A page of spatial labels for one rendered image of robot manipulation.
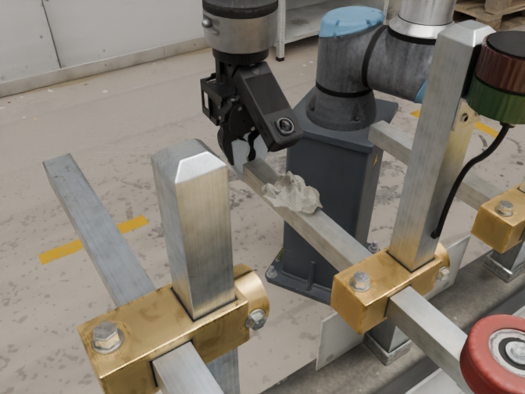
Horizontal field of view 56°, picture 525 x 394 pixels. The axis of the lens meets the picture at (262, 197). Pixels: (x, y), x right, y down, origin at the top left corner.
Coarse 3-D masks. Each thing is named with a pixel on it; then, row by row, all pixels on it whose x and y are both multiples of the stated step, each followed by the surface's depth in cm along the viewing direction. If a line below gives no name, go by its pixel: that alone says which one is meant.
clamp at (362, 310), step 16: (384, 256) 54; (448, 256) 55; (352, 272) 52; (368, 272) 52; (384, 272) 52; (400, 272) 52; (416, 272) 52; (432, 272) 54; (448, 272) 55; (336, 288) 52; (352, 288) 50; (384, 288) 50; (400, 288) 51; (416, 288) 54; (432, 288) 56; (336, 304) 54; (352, 304) 51; (368, 304) 49; (384, 304) 51; (352, 320) 52; (368, 320) 51
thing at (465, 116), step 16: (512, 32) 37; (496, 48) 34; (512, 48) 34; (480, 80) 36; (464, 96) 39; (464, 112) 40; (496, 144) 40; (480, 160) 42; (464, 176) 44; (448, 208) 47
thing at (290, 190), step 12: (288, 180) 64; (300, 180) 66; (264, 192) 64; (276, 192) 63; (288, 192) 63; (300, 192) 62; (312, 192) 63; (276, 204) 62; (288, 204) 62; (300, 204) 62; (312, 204) 61
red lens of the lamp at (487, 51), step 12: (480, 48) 36; (480, 60) 36; (492, 60) 35; (504, 60) 34; (516, 60) 33; (480, 72) 36; (492, 72) 35; (504, 72) 34; (516, 72) 34; (492, 84) 35; (504, 84) 35; (516, 84) 34
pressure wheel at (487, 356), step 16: (480, 320) 43; (496, 320) 43; (512, 320) 43; (480, 336) 42; (496, 336) 42; (512, 336) 42; (464, 352) 42; (480, 352) 40; (496, 352) 41; (512, 352) 40; (464, 368) 42; (480, 368) 39; (496, 368) 39; (512, 368) 40; (480, 384) 40; (496, 384) 39; (512, 384) 38
